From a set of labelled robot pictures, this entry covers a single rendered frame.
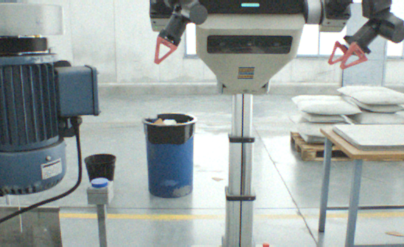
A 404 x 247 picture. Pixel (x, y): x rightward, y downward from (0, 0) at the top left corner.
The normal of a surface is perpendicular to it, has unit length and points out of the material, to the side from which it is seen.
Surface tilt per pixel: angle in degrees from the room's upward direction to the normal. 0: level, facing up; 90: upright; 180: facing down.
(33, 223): 90
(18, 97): 90
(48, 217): 90
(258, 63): 130
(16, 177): 91
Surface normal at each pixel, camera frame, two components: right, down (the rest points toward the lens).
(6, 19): 0.34, 0.20
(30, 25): 0.69, 0.17
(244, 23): 0.00, -0.61
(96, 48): 0.00, 0.22
